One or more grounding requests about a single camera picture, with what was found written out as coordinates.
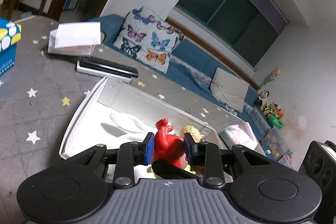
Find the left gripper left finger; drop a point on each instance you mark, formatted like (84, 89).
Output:
(128, 156)

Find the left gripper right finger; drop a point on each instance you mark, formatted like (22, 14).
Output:
(207, 155)

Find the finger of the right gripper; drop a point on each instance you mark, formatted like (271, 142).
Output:
(166, 170)

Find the tan knitted plush toy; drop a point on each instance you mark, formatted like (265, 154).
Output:
(195, 133)

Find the red plastic toy figure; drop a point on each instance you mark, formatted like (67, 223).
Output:
(167, 147)

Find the white knitted bunny plush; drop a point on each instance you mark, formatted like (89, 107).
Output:
(127, 126)

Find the pink green tissue pack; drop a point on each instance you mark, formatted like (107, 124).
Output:
(241, 135)

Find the white storage box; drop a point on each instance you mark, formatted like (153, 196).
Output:
(109, 96)

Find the pile of colourful toys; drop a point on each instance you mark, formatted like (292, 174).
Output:
(273, 114)

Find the grey white cushion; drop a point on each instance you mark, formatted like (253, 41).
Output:
(229, 89)

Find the panda plush toy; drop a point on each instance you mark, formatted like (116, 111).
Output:
(261, 98)

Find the blue sofa bench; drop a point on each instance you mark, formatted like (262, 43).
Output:
(189, 66)

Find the black and silver flat box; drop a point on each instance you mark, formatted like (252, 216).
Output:
(99, 67)

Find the butterfly print pillow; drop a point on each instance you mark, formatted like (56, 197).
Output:
(147, 38)

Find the white paper tissue bag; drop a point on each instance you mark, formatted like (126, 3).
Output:
(75, 39)

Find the dark window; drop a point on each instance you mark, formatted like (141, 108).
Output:
(249, 27)

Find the blue yellow patterned box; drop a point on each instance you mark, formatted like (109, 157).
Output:
(10, 34)

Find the flower decoration on wall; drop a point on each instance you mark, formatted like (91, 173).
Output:
(273, 75)

